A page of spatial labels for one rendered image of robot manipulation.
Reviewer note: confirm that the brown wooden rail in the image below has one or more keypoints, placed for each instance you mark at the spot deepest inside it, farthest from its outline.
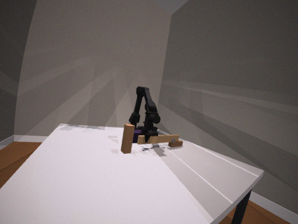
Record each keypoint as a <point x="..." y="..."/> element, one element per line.
<point x="157" y="139"/>

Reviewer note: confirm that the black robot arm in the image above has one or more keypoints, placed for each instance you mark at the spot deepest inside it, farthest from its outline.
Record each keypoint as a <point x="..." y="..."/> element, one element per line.
<point x="150" y="107"/>

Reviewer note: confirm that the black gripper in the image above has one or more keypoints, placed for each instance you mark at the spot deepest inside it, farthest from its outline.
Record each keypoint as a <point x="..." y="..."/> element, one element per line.
<point x="147" y="131"/>

